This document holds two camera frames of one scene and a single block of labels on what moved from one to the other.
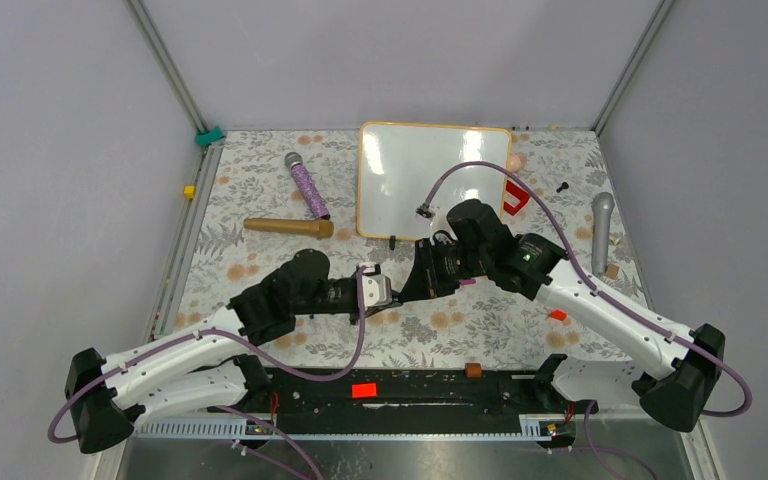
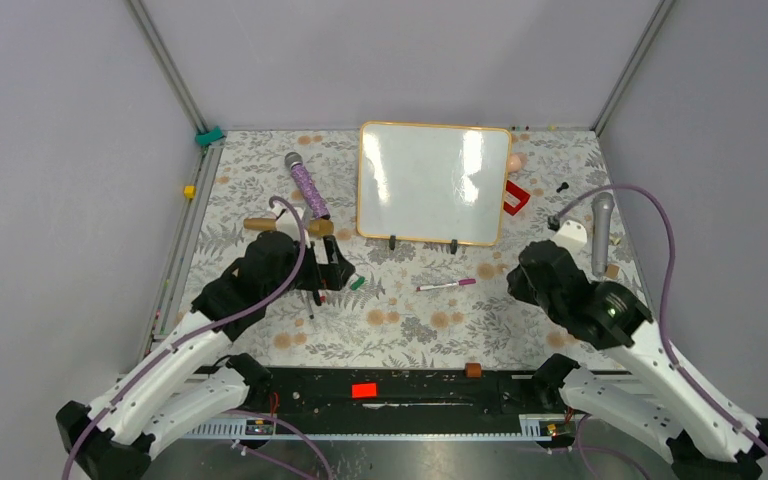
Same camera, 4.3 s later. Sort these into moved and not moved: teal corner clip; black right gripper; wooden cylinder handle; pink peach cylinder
Moved: black right gripper
Not moved: pink peach cylinder; teal corner clip; wooden cylinder handle
